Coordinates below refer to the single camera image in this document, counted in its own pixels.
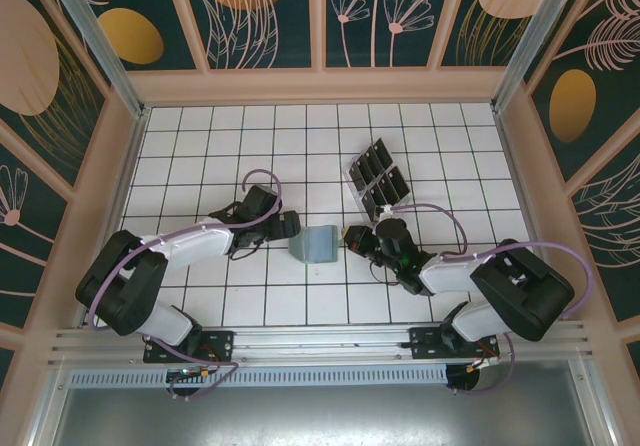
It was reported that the green blue card holder wallet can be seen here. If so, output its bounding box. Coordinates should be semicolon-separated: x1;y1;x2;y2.
288;224;342;266

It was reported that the black VIP card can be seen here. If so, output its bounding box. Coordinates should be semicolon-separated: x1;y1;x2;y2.
360;190;384;220
369;182;393;213
378;173;402;207
387;165;412;204
364;146;386;175
372;137;397;168
348;163;370;195
356;154;378;183

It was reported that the clear acrylic card stand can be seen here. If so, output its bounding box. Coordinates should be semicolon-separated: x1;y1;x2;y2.
343;137;413;221

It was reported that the grey metal sheet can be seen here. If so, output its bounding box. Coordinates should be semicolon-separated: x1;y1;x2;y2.
29;359;614;446

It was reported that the thin black wire loop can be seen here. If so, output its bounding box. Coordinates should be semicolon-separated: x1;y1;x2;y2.
368;259;401;290

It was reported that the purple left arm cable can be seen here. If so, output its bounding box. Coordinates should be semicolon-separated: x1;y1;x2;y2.
85;168;287;401

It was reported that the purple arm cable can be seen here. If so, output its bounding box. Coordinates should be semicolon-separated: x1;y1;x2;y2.
85;168;287;401
379;201;589;397

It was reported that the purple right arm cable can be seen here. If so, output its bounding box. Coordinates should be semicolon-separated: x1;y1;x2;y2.
379;201;589;397

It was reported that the aluminium mounting rail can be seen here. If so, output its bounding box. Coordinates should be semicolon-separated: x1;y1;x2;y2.
47;319;592;368

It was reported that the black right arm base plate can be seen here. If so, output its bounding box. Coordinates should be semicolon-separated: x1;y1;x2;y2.
409;325;501;363

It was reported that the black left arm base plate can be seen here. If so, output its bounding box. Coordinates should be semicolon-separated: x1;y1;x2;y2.
143;329;236;364

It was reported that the grey slotted cable duct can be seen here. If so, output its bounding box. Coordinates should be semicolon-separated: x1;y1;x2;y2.
68;364;450;388

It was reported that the aluminium frame post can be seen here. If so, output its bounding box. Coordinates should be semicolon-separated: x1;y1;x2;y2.
491;0;587;113
40;0;152;120

